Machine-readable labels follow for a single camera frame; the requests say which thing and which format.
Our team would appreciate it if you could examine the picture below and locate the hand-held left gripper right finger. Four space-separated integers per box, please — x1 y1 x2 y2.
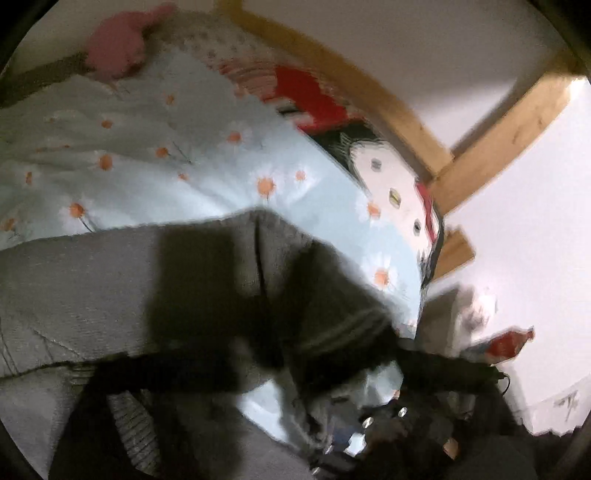
368 343 539 480

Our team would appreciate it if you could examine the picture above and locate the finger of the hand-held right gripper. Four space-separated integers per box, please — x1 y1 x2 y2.
308 401 417 480

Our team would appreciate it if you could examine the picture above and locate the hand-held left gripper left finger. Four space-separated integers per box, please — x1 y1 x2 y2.
50 352 260 480

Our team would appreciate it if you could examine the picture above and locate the grey knitted sweater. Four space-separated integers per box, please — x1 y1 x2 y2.
0 208 403 480

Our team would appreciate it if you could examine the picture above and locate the white blurred object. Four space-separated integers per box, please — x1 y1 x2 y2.
424 284 498 344

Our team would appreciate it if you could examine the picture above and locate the red white packet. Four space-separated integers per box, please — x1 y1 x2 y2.
462 325 537 363

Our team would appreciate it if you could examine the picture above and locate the white printed sheet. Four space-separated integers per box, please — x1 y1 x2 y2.
525 386 583 436

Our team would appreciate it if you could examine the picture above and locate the red white black printed pillow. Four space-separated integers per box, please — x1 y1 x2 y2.
217 60 446 289

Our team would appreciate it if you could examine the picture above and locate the light blue daisy blanket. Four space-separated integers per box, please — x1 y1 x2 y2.
0 46 435 449

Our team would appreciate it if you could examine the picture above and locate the grey mesh cloth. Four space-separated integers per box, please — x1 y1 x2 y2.
0 50 95 110

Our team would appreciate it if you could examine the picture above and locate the white dotted pillow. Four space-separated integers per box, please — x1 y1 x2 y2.
150 13 280 78

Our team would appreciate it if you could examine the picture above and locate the pink plush toy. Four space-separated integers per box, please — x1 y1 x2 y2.
86 2 178 80

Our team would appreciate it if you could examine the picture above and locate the wooden bed frame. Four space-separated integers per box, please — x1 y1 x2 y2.
216 0 588 280

